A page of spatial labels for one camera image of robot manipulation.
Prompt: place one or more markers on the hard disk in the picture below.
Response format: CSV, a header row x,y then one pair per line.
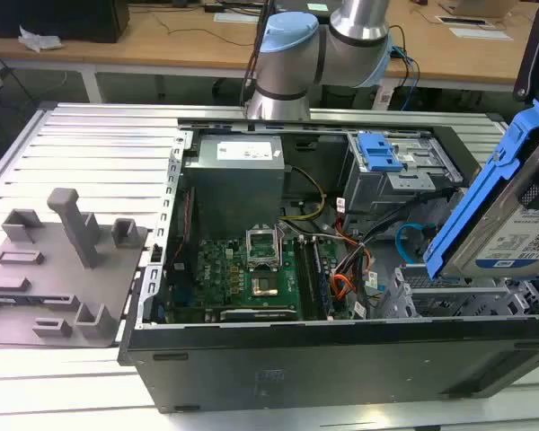
x,y
476,202

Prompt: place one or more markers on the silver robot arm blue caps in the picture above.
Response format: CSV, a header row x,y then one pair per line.
x,y
296,54

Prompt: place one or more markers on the metal disk bay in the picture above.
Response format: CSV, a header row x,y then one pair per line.
x,y
453,296

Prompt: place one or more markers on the blue drive carrier latch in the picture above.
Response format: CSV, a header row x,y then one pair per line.
x,y
377,152

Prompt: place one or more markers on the metal drive cage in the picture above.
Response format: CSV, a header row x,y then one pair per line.
x,y
373,188

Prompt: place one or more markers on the green RAM stick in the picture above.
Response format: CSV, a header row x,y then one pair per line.
x,y
322,283

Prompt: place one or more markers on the grey power supply unit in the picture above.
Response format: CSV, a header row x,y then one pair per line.
x,y
233,188

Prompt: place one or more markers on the CPU socket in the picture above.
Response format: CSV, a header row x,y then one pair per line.
x,y
267,285

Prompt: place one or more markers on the wooden desk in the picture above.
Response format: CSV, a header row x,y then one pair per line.
x,y
161,49

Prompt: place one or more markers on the black graphics card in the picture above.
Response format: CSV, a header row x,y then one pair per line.
x,y
260,314

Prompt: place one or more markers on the green motherboard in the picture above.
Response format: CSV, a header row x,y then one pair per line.
x,y
220,274

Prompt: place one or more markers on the black PC case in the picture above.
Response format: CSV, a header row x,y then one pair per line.
x,y
296,372

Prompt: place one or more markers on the black box on desk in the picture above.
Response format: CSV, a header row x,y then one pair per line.
x,y
63,18

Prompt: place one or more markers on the white crumpled paper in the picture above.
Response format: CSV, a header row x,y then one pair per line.
x,y
40,41

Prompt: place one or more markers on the grey parts rack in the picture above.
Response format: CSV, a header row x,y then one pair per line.
x,y
49,278

